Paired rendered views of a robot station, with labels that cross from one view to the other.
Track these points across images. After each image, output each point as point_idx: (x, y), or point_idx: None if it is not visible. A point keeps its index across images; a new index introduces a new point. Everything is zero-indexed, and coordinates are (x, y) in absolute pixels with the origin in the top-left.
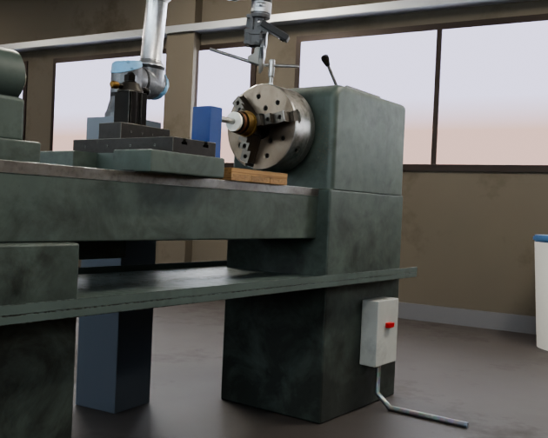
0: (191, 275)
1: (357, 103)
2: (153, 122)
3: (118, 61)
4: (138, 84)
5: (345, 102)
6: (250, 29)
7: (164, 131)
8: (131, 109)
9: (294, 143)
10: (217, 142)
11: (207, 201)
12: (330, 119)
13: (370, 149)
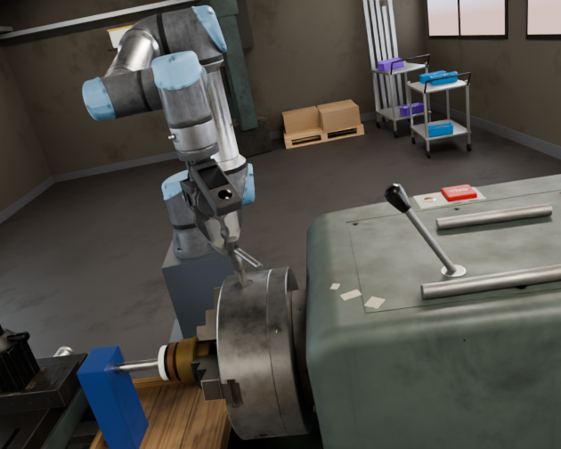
0: None
1: (418, 360)
2: (214, 259)
3: (162, 183)
4: None
5: (358, 371)
6: (190, 178)
7: (49, 394)
8: None
9: (244, 434)
10: (114, 415)
11: None
12: (315, 406)
13: (512, 438)
